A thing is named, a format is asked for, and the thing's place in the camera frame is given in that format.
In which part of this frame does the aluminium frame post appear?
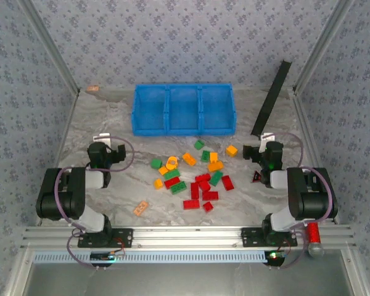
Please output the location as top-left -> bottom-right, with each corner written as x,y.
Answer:
18,0 -> 81,95
292,0 -> 355,95

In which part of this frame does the long black bar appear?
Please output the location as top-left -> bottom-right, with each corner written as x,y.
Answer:
250,59 -> 293,138

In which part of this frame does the light blue slotted cable duct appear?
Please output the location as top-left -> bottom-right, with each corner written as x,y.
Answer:
33,249 -> 271,265

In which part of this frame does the aluminium side rail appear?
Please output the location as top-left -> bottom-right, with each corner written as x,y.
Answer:
291,89 -> 340,224
36,89 -> 81,226

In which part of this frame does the red cylinder with silver knob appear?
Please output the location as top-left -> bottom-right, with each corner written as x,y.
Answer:
306,221 -> 325,258

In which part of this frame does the small circuit board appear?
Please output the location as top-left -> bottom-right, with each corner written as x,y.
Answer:
265,251 -> 286,263
90,252 -> 118,262

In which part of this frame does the blue plastic bin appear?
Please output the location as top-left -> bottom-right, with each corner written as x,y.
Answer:
198,83 -> 237,136
163,84 -> 204,137
131,84 -> 170,137

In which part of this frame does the peach lego brick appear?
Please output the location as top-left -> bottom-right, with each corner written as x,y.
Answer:
133,200 -> 150,216

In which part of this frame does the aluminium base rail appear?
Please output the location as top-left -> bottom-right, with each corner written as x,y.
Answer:
20,226 -> 357,250

